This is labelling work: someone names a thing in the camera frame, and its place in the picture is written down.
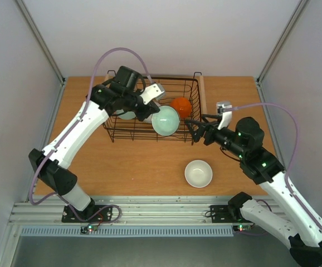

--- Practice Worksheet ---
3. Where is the black wire dish rack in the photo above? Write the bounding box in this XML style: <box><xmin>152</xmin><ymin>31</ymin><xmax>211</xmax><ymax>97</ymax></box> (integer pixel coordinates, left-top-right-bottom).
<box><xmin>102</xmin><ymin>70</ymin><xmax>206</xmax><ymax>146</ymax></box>

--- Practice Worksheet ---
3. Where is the grey slotted cable duct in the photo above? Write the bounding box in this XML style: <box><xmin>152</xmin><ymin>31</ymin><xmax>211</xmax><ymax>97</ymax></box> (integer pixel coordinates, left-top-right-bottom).
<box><xmin>20</xmin><ymin>226</ymin><xmax>233</xmax><ymax>238</ymax></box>

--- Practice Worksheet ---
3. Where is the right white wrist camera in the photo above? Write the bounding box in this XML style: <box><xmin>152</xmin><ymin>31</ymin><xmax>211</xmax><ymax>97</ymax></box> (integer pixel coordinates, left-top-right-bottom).
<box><xmin>216</xmin><ymin>101</ymin><xmax>232</xmax><ymax>130</ymax></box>

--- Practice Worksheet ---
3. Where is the orange bowl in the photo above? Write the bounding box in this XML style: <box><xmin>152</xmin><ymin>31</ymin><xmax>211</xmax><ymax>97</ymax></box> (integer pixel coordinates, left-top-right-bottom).
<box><xmin>170</xmin><ymin>97</ymin><xmax>192</xmax><ymax>118</ymax></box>

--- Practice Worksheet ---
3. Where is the left circuit board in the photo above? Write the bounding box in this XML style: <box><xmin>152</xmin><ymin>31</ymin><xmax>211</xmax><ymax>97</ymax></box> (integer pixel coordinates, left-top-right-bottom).
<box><xmin>80</xmin><ymin>225</ymin><xmax>98</xmax><ymax>235</ymax></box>

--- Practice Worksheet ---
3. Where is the circuit board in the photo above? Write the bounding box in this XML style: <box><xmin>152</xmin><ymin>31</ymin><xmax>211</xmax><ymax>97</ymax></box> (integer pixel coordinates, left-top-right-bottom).
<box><xmin>80</xmin><ymin>225</ymin><xmax>98</xmax><ymax>235</ymax></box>
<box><xmin>233</xmin><ymin>224</ymin><xmax>253</xmax><ymax>232</ymax></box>

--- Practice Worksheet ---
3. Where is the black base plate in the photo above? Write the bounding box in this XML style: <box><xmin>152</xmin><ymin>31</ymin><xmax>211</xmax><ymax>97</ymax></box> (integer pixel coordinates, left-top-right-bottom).
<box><xmin>61</xmin><ymin>205</ymin><xmax>113</xmax><ymax>223</ymax></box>
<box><xmin>210</xmin><ymin>205</ymin><xmax>241</xmax><ymax>223</ymax></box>

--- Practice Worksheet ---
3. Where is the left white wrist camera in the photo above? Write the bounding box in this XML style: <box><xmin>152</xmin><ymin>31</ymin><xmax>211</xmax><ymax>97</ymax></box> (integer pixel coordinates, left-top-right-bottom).
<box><xmin>140</xmin><ymin>83</ymin><xmax>166</xmax><ymax>105</ymax></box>

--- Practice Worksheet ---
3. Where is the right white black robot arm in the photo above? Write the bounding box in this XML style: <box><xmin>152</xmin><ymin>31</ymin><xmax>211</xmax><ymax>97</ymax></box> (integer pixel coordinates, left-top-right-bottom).
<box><xmin>185</xmin><ymin>115</ymin><xmax>322</xmax><ymax>266</ymax></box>

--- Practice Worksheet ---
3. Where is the white bowl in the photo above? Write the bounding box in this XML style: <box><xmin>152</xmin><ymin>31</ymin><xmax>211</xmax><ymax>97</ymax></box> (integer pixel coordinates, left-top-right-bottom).
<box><xmin>184</xmin><ymin>160</ymin><xmax>213</xmax><ymax>189</ymax></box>
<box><xmin>143</xmin><ymin>102</ymin><xmax>160</xmax><ymax>123</ymax></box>

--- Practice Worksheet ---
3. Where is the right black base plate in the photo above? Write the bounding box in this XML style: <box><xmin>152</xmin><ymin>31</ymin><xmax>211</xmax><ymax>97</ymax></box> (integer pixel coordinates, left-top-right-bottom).
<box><xmin>210</xmin><ymin>205</ymin><xmax>241</xmax><ymax>223</ymax></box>

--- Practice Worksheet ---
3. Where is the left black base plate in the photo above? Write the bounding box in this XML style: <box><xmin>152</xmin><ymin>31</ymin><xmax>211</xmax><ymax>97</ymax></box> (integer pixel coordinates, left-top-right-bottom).
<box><xmin>61</xmin><ymin>205</ymin><xmax>113</xmax><ymax>223</ymax></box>

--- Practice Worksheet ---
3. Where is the right circuit board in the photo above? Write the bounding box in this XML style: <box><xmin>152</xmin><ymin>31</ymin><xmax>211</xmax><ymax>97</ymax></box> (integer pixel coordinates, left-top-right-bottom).
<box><xmin>233</xmin><ymin>224</ymin><xmax>253</xmax><ymax>232</ymax></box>

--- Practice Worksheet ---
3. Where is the pale green bowl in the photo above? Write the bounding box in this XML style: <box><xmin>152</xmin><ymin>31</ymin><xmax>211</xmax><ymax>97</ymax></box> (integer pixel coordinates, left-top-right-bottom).
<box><xmin>114</xmin><ymin>110</ymin><xmax>136</xmax><ymax>120</ymax></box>
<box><xmin>152</xmin><ymin>106</ymin><xmax>180</xmax><ymax>136</ymax></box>

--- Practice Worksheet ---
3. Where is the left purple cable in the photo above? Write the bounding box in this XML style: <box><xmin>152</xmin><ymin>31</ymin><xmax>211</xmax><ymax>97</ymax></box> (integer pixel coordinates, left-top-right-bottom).
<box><xmin>28</xmin><ymin>47</ymin><xmax>154</xmax><ymax>223</ymax></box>

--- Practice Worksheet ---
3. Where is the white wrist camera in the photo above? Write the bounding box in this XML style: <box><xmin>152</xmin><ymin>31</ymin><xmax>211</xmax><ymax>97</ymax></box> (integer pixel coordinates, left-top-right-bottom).
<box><xmin>216</xmin><ymin>101</ymin><xmax>232</xmax><ymax>130</ymax></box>
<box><xmin>140</xmin><ymin>83</ymin><xmax>166</xmax><ymax>105</ymax></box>

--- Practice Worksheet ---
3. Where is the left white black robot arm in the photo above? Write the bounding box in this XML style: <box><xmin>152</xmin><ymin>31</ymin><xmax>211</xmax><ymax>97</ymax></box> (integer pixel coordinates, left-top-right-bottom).
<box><xmin>28</xmin><ymin>66</ymin><xmax>165</xmax><ymax>221</ymax></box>

